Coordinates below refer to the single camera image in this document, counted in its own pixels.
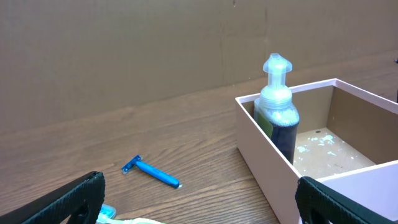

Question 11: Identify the clear soap pump bottle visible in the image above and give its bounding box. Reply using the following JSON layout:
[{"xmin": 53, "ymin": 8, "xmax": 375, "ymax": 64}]
[{"xmin": 254, "ymin": 53, "xmax": 300, "ymax": 164}]

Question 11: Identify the green white toothbrush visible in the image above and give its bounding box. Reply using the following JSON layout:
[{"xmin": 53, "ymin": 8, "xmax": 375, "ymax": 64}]
[{"xmin": 95, "ymin": 203, "xmax": 165, "ymax": 224}]

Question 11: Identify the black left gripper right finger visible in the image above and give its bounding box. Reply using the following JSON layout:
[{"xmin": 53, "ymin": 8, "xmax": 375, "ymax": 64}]
[{"xmin": 295, "ymin": 176, "xmax": 394, "ymax": 224}]

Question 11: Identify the blue disposable razor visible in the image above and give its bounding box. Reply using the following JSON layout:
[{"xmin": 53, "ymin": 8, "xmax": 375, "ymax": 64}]
[{"xmin": 121, "ymin": 155, "xmax": 180, "ymax": 189}]

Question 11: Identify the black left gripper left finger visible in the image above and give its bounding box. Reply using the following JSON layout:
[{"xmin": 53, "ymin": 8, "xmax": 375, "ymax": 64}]
[{"xmin": 1, "ymin": 171, "xmax": 105, "ymax": 224}]

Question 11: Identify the white cardboard box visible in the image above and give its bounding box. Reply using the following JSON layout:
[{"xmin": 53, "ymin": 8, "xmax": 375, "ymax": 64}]
[{"xmin": 236, "ymin": 79, "xmax": 397, "ymax": 223}]

